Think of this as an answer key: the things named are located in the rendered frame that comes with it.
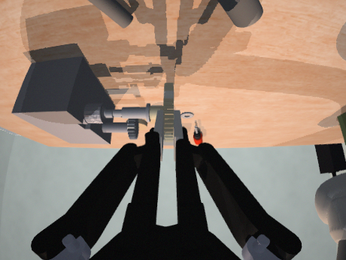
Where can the red-handled screwdriver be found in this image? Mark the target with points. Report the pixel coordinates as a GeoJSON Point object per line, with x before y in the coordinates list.
{"type": "Point", "coordinates": [197, 136]}

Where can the tan gear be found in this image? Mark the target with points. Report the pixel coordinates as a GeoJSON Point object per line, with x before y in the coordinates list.
{"type": "Point", "coordinates": [149, 112]}

